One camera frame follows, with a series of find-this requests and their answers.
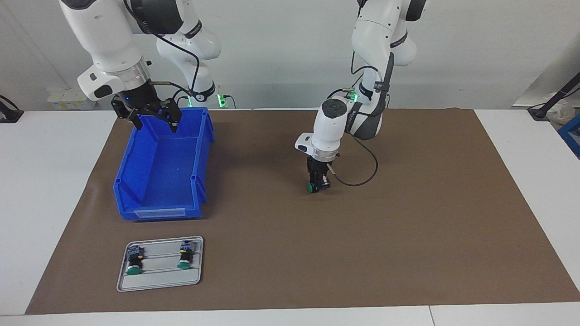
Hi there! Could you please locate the blue plastic storage bin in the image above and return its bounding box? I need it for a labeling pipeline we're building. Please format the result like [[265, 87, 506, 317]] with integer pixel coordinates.
[[113, 107, 215, 222]]

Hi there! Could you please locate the clear plastic bag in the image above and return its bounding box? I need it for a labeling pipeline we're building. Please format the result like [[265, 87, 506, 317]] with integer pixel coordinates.
[[546, 101, 574, 124]]

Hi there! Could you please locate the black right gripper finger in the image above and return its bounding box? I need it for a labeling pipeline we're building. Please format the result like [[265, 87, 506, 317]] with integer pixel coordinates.
[[111, 97, 142, 131], [156, 97, 183, 134]]

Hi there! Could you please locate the brown table mat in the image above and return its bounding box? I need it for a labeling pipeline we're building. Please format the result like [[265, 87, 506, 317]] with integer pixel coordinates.
[[25, 108, 580, 315]]

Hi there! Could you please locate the black table clamp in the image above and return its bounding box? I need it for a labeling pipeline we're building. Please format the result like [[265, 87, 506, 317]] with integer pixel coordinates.
[[0, 95, 24, 124]]

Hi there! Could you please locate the black stand pole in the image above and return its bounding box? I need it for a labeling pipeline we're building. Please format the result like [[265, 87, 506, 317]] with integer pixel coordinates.
[[527, 72, 580, 121]]

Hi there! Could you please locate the black base cable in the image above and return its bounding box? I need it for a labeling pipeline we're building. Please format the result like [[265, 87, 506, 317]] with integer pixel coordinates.
[[171, 87, 192, 109], [326, 86, 359, 101]]

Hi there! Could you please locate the blue crate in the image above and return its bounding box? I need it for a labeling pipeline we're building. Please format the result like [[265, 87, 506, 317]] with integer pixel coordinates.
[[558, 113, 580, 159]]

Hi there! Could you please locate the grey metal tray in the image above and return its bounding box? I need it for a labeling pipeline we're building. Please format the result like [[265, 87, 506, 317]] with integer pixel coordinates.
[[116, 236, 204, 292]]

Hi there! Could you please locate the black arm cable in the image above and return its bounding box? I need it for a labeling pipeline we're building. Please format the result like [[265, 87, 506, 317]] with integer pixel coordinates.
[[122, 0, 203, 110], [327, 49, 393, 187]]

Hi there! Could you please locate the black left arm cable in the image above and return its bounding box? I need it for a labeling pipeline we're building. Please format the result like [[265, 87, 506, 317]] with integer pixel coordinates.
[[327, 49, 393, 187]]

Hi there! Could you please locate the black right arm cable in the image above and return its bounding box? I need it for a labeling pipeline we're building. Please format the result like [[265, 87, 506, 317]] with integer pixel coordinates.
[[122, 0, 203, 110]]

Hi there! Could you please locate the white wall box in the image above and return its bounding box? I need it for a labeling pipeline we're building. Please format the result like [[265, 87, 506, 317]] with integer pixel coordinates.
[[47, 87, 97, 110]]

